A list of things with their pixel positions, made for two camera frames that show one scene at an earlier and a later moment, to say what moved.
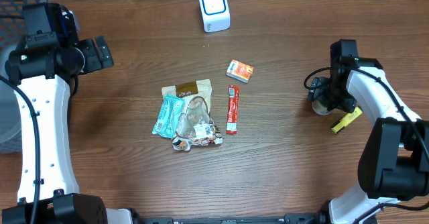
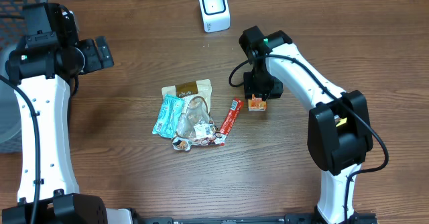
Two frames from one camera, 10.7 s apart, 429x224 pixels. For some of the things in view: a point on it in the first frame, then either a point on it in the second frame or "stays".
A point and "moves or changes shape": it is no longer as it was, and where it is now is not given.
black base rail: [291, 218] stays
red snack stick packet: [232, 109] moves or changes shape
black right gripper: [348, 102] to [275, 92]
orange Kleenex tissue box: [240, 70] to [257, 104]
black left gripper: [93, 62] stays
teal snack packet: [167, 117] stays
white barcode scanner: [215, 9] stays
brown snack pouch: [194, 127] stays
